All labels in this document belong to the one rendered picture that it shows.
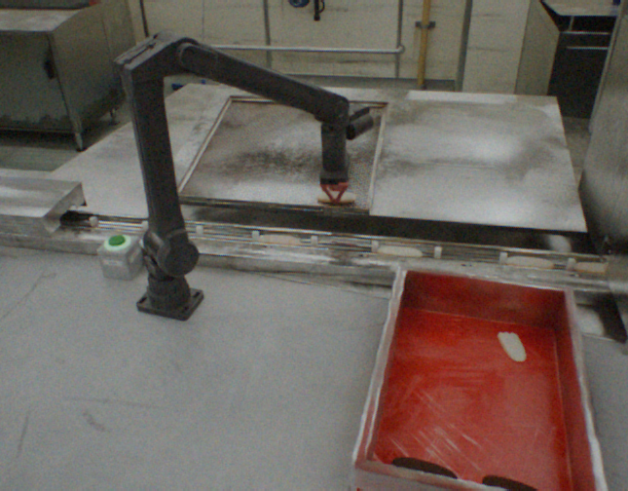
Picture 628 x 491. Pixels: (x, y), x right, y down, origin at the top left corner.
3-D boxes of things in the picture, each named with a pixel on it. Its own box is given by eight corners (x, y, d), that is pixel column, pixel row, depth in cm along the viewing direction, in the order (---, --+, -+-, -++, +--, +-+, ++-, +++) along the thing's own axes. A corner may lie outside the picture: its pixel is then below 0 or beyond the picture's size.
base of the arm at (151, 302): (135, 310, 119) (186, 321, 115) (128, 280, 114) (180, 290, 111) (157, 285, 125) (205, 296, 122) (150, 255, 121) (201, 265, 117)
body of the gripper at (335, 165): (350, 158, 138) (349, 132, 133) (347, 184, 131) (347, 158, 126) (322, 158, 139) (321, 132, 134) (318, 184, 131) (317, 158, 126)
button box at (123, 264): (103, 289, 130) (92, 250, 124) (120, 270, 136) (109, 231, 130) (136, 293, 129) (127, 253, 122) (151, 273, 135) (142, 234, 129)
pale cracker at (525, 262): (505, 267, 123) (506, 263, 122) (504, 257, 126) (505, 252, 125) (554, 272, 121) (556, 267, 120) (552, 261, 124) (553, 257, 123)
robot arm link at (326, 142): (314, 122, 126) (331, 132, 123) (338, 111, 129) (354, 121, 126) (316, 148, 131) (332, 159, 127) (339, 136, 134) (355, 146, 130)
